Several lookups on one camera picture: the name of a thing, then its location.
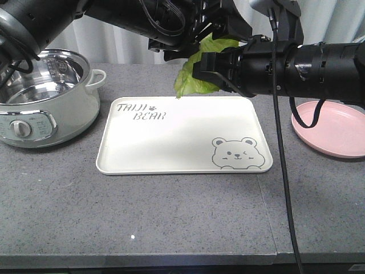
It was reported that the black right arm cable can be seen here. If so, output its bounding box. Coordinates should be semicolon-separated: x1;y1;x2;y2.
267;7;326;274

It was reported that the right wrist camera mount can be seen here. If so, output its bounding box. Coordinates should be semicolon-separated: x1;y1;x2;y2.
249;0;304;45

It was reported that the pale green electric cooking pot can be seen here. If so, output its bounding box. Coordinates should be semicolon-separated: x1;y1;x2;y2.
1;49;106;148

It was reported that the green lettuce leaf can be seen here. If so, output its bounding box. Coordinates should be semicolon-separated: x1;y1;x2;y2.
173;33;240;100

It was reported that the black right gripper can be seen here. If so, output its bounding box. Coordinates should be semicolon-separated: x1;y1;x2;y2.
192;35;299;98

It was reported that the cream bear serving tray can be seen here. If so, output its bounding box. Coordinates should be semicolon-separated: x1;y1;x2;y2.
96;96;273;175

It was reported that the pink round plate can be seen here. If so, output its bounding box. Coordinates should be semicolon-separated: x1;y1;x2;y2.
291;101;364;158

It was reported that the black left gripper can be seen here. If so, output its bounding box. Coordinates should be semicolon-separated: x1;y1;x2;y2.
139;0;252;62

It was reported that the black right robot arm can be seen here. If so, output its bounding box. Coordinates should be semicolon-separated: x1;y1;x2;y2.
192;35;364;107

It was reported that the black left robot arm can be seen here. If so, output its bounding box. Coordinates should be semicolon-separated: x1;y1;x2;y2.
1;1;252;74

